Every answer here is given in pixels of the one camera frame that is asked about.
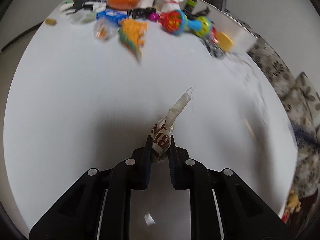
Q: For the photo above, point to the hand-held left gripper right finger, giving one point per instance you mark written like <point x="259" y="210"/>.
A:
<point x="171" y="170"/>

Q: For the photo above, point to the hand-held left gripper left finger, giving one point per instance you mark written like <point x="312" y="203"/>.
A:
<point x="148" y="165"/>

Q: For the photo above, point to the white brown paper wrapper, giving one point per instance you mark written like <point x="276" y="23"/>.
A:
<point x="165" y="135"/>

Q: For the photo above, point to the small white paper scrap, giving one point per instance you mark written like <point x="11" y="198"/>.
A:
<point x="149" y="218"/>

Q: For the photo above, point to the orange green dinosaur toy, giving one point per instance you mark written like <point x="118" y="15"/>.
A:
<point x="133" y="36"/>

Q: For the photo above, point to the black toy car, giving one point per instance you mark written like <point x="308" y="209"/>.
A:
<point x="213" y="46"/>

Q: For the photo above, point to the floral sofa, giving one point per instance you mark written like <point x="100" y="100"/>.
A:
<point x="297" y="110"/>

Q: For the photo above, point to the colourful baby rattle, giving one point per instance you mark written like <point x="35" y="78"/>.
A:
<point x="185" y="23"/>

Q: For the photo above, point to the black plastic toy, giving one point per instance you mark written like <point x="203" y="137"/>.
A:
<point x="141" y="13"/>

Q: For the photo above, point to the blue white card box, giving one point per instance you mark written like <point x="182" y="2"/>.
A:
<point x="112" y="16"/>

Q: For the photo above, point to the white storage box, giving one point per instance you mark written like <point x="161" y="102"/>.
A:
<point x="235" y="27"/>

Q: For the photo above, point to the white knitted toy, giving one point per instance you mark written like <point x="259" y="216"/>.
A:
<point x="171" y="2"/>

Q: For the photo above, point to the small wooden piece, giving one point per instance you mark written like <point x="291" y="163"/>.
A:
<point x="50" y="22"/>

